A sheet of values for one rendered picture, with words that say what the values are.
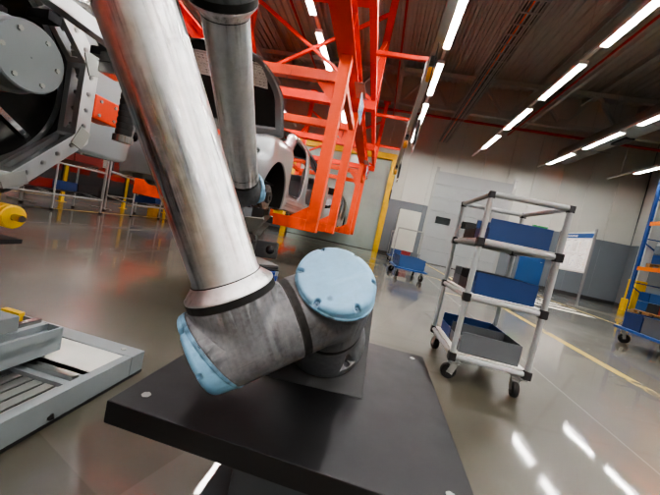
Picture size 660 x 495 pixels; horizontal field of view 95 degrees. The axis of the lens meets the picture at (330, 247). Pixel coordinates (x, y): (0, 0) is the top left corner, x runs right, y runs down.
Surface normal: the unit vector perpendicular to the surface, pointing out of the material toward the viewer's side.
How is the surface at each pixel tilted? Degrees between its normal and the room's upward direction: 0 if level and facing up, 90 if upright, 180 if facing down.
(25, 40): 90
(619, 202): 90
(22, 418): 90
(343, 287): 43
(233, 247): 77
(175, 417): 0
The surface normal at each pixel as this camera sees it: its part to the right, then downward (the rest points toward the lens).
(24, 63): 0.97, 0.22
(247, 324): 0.49, 0.08
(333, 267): 0.18, -0.66
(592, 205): -0.16, 0.04
